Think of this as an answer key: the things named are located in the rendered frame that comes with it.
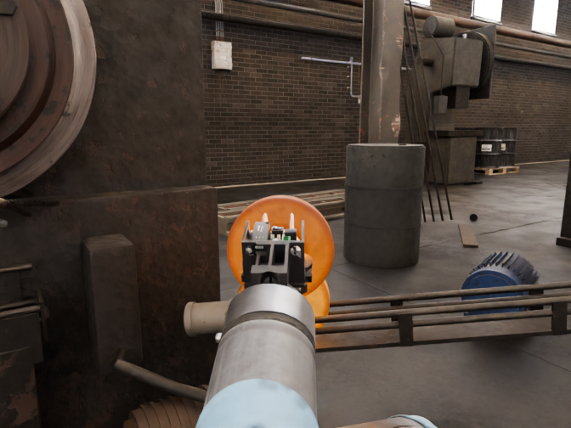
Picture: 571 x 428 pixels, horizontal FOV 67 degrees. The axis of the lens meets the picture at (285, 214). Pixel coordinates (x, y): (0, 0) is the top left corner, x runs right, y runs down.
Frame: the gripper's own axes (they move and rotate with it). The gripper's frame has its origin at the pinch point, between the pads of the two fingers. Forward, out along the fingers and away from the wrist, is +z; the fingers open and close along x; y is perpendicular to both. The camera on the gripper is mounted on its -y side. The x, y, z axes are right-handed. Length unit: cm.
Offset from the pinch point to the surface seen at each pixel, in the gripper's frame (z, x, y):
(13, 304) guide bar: 2.1, 46.3, -14.7
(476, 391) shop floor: 66, -70, -107
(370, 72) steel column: 432, -75, -47
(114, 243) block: 9.3, 29.9, -6.9
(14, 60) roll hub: 3.0, 34.1, 24.6
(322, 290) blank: 4.3, -6.5, -12.9
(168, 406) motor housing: -4.7, 19.8, -31.0
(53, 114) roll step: 8.9, 34.5, 16.1
